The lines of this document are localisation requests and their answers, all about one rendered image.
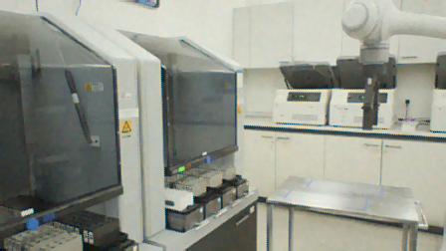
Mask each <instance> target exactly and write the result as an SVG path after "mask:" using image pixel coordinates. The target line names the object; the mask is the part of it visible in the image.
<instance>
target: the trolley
mask: <svg viewBox="0 0 446 251"><path fill-rule="evenodd" d="M266 204H267V251H273V204H275V205H280V206H285V207H289V243H288V251H293V250H294V213H295V208H301V209H306V210H315V211H320V212H325V213H335V214H340V215H351V216H356V217H361V218H371V219H377V220H382V221H392V222H397V223H402V224H403V229H402V241H401V251H407V245H408V233H409V250H408V251H416V250H417V229H418V228H422V229H428V225H427V220H426V218H425V215H424V210H423V208H422V204H421V201H420V200H414V199H413V194H412V191H411V188H404V187H397V186H389V185H376V184H369V183H355V182H348V181H342V180H327V179H321V178H314V177H300V176H293V175H290V177H288V178H287V179H286V180H285V182H283V183H282V184H281V185H280V187H278V188H277V189H276V190H275V192H273V193H272V194H271V195H270V197H268V198H267V199H266ZM415 204H419V209H420V212H421V215H422V221H423V223H424V224H419V219H418V216H417V212H416V206H415ZM409 224H410V229H409Z"/></svg>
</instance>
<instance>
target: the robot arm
mask: <svg viewBox="0 0 446 251"><path fill-rule="evenodd" d="M340 25H341V27H342V29H343V31H344V32H345V34H346V35H348V36H349V37H351V38H354V39H356V40H359V62H360V63H363V65H361V70H360V75H361V76H368V78H366V83H365V91H364V96H363V106H362V107H360V108H361V109H362V110H363V120H362V130H372V126H378V107H380V106H381V104H379V101H378V98H379V78H378V77H377V76H378V75H385V72H386V64H384V63H387V62H388V56H389V50H390V40H391V37H392V36H394V35H401V34H403V35H415V36H422V37H423V36H427V37H432V38H437V39H446V18H444V17H438V16H427V15H422V14H416V13H412V14H411V13H406V12H403V11H398V9H396V7H395V6H394V5H393V4H392V2H391V0H355V1H354V2H351V3H349V5H347V6H346V7H345V8H344V10H343V12H342V16H341V21H340ZM443 235H444V238H443V245H442V246H441V249H440V251H446V223H445V228H444V233H443Z"/></svg>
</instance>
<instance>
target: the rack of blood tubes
mask: <svg viewBox="0 0 446 251"><path fill-rule="evenodd" d="M164 192H165V207H167V208H171V209H177V210H179V211H181V209H184V208H185V207H186V208H187V205H188V204H190V205H191V204H193V192H185V191H181V190H178V189H170V188H165V187H164Z"/></svg>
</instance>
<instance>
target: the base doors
mask: <svg viewBox="0 0 446 251"><path fill-rule="evenodd" d="M262 135H264V136H272V137H262ZM277 137H289V138H290V139H283V138H277ZM251 139H254V140H257V141H251ZM272 141H273V142H274V143H272ZM293 142H299V143H301V144H302V145H296V144H293ZM363 144H373V145H363ZM375 145H378V146H375ZM381 145H382V155H381ZM386 145H394V146H399V145H400V146H401V148H396V147H386ZM271 146H272V150H271ZM348 147H349V148H359V150H347V148H348ZM377 150H378V153H377V152H376V151H377ZM385 150H386V153H385V152H384V151H385ZM380 172H381V183H380ZM290 175H293V176H300V177H314V178H321V179H327V180H342V181H348V182H355V183H369V184H376V185H389V186H397V187H404V188H411V191H412V194H413V199H414V200H420V201H421V204H422V208H423V210H424V215H425V218H426V220H427V225H431V226H435V227H444V228H445V225H444V218H445V223H446V215H445V209H446V143H429V142H418V141H408V140H386V139H384V140H383V142H382V139H373V138H363V137H344V136H334V135H326V138H325V136H324V135H312V134H301V133H291V132H271V131H261V130H244V178H245V179H247V180H249V185H250V186H251V187H258V196H261V197H270V195H271V194H272V193H273V192H275V190H276V189H277V188H278V187H280V185H281V184H282V183H283V182H285V180H286V179H287V178H288V177H290Z"/></svg>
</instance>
